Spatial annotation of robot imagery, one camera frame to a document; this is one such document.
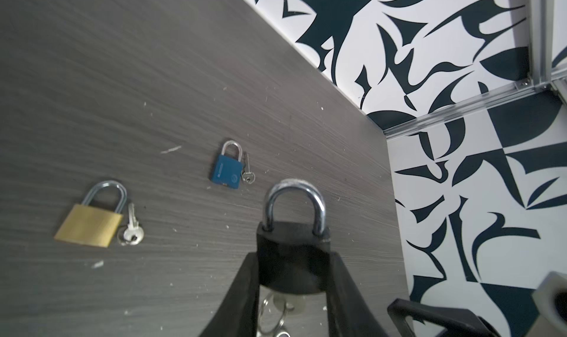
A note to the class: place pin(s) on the brass padlock keys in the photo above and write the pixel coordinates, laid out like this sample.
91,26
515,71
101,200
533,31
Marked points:
133,233

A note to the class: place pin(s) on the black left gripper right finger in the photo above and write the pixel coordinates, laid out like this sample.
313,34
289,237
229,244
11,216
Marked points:
348,313

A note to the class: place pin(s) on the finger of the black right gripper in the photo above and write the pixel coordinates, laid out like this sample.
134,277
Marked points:
455,321

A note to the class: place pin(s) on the blue padlock keys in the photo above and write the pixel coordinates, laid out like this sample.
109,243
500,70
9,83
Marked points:
248,176

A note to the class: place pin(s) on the blue padlock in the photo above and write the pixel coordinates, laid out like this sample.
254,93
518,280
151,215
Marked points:
227,170

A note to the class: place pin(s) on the brass padlock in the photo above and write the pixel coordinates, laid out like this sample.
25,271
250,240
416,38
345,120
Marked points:
90,225

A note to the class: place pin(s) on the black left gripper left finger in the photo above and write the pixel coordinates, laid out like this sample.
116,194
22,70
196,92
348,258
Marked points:
238,313

